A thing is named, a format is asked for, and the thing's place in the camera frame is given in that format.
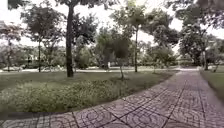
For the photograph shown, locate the large dark tree trunk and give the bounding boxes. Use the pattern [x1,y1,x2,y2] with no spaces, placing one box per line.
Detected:
[54,0,118,78]

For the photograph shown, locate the grass strip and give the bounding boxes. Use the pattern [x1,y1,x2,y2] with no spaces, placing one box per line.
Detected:
[199,68,224,99]

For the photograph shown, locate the slender tall tree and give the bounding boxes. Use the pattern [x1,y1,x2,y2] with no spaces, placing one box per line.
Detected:
[111,0,151,73]

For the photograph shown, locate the grass lawn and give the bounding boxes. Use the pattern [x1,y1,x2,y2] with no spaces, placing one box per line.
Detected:
[0,68,179,93]

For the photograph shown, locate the small young tree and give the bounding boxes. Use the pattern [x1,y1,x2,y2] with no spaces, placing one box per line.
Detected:
[108,31,134,80]

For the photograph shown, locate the low leafy ground plants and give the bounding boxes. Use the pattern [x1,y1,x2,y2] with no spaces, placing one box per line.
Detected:
[0,79,134,114]

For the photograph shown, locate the group of park trees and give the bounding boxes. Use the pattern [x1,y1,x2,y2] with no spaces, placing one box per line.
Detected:
[0,0,224,74]

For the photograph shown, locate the patterned reddish paved path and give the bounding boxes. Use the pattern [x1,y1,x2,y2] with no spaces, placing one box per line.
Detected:
[0,68,224,128]

